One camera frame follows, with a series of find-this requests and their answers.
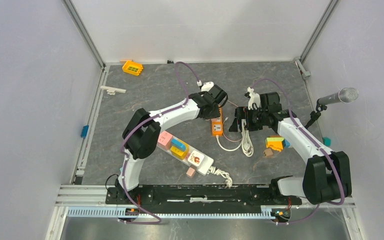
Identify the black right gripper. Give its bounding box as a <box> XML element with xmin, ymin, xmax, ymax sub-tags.
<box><xmin>229</xmin><ymin>106</ymin><xmax>268</xmax><ymax>133</ymax></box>

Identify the pink charger with cable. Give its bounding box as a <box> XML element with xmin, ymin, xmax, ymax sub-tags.
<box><xmin>221</xmin><ymin>99</ymin><xmax>244</xmax><ymax>143</ymax></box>

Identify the orange power strip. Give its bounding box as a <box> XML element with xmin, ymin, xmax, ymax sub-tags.
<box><xmin>211</xmin><ymin>107</ymin><xmax>223</xmax><ymax>137</ymax></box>

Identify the blue rounded adapter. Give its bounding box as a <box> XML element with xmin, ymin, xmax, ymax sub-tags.
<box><xmin>170</xmin><ymin>138</ymin><xmax>187</xmax><ymax>152</ymax></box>

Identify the colourful toy block stack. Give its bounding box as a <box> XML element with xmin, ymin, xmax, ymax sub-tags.
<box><xmin>265</xmin><ymin>135</ymin><xmax>291</xmax><ymax>152</ymax></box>

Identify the white cube adapter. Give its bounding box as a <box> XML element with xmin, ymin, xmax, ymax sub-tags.
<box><xmin>187</xmin><ymin>150</ymin><xmax>205</xmax><ymax>167</ymax></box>

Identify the wooden letter cube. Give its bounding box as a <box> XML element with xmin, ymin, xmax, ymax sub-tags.
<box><xmin>263</xmin><ymin>148</ymin><xmax>275</xmax><ymax>158</ymax></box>

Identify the yellow cube socket adapter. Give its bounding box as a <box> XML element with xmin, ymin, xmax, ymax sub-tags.
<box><xmin>170</xmin><ymin>142</ymin><xmax>190</xmax><ymax>161</ymax></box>

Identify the pink cube socket adapter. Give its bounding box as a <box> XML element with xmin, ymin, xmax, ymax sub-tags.
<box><xmin>157</xmin><ymin>131</ymin><xmax>173</xmax><ymax>151</ymax></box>

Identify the white multicolour power strip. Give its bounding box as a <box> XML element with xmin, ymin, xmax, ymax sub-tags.
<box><xmin>157</xmin><ymin>131</ymin><xmax>214</xmax><ymax>177</ymax></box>

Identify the small pink plug adapter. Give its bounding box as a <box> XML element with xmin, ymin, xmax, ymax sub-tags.
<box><xmin>186</xmin><ymin>166</ymin><xmax>196</xmax><ymax>179</ymax></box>

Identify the grey microphone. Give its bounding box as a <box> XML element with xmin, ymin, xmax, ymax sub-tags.
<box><xmin>317</xmin><ymin>87</ymin><xmax>359</xmax><ymax>106</ymax></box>

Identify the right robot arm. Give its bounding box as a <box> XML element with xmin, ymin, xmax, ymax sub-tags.
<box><xmin>229</xmin><ymin>88</ymin><xmax>352</xmax><ymax>205</ymax></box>

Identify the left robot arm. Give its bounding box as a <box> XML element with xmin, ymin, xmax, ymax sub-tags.
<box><xmin>117</xmin><ymin>84</ymin><xmax>228</xmax><ymax>204</ymax></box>

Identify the yellow toy brick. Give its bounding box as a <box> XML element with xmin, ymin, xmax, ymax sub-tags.
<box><xmin>122</xmin><ymin>60</ymin><xmax>144</xmax><ymax>76</ymax></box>

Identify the teal cube right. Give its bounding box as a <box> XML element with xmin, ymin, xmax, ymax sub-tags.
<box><xmin>322</xmin><ymin>137</ymin><xmax>332</xmax><ymax>147</ymax></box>

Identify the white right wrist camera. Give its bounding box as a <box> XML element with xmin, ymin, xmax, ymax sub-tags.
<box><xmin>244</xmin><ymin>87</ymin><xmax>261</xmax><ymax>110</ymax></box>

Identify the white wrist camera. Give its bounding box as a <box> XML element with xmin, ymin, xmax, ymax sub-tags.
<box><xmin>244</xmin><ymin>87</ymin><xmax>261</xmax><ymax>110</ymax></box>
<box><xmin>197</xmin><ymin>81</ymin><xmax>215</xmax><ymax>92</ymax></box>

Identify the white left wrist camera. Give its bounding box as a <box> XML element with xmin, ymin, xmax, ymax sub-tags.
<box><xmin>197</xmin><ymin>81</ymin><xmax>215</xmax><ymax>92</ymax></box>

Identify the white coiled cable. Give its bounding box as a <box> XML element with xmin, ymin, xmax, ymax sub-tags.
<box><xmin>215</xmin><ymin>119</ymin><xmax>255</xmax><ymax>158</ymax></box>

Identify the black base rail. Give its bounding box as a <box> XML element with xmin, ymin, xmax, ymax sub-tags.
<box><xmin>105</xmin><ymin>180</ymin><xmax>303</xmax><ymax>215</ymax></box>

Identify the white flat bracket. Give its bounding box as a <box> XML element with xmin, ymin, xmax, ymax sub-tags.
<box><xmin>100</xmin><ymin>85</ymin><xmax>127</xmax><ymax>95</ymax></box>

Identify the blue wall clip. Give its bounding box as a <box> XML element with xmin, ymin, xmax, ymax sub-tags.
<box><xmin>80</xmin><ymin>125</ymin><xmax>89</xmax><ymax>139</ymax></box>

